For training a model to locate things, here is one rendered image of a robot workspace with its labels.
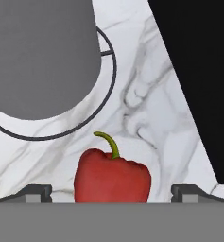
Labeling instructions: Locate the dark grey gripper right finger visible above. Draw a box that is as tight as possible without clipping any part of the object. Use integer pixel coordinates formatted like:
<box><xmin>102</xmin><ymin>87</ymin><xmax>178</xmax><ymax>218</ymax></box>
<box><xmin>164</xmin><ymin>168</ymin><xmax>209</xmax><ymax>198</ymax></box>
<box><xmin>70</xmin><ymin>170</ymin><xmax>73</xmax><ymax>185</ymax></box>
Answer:
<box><xmin>170</xmin><ymin>183</ymin><xmax>224</xmax><ymax>203</ymax></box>

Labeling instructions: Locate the grey round pot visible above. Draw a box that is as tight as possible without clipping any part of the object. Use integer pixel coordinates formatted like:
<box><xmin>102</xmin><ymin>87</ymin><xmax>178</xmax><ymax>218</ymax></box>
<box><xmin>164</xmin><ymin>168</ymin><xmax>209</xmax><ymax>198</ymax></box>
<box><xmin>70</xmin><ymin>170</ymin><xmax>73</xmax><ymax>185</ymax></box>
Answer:
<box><xmin>0</xmin><ymin>0</ymin><xmax>102</xmax><ymax>121</ymax></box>

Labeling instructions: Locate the hob with thin dark ring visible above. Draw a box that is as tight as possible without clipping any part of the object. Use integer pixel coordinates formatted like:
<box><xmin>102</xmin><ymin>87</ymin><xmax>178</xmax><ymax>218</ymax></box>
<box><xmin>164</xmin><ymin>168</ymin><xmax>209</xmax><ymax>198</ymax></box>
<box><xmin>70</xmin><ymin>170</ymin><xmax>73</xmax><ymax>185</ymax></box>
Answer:
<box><xmin>0</xmin><ymin>26</ymin><xmax>118</xmax><ymax>142</ymax></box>

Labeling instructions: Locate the red bell pepper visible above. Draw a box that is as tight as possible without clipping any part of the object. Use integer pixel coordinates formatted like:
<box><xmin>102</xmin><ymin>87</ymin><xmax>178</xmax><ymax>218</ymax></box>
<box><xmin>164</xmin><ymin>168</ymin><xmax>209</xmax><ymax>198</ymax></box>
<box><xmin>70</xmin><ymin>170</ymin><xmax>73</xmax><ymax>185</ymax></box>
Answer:
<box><xmin>73</xmin><ymin>130</ymin><xmax>152</xmax><ymax>203</ymax></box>

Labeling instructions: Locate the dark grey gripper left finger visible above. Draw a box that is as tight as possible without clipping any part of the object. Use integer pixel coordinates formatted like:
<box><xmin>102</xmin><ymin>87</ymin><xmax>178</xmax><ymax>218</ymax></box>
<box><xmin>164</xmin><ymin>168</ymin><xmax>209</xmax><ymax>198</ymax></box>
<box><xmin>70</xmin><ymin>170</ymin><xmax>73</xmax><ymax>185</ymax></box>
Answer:
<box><xmin>0</xmin><ymin>183</ymin><xmax>53</xmax><ymax>203</ymax></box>

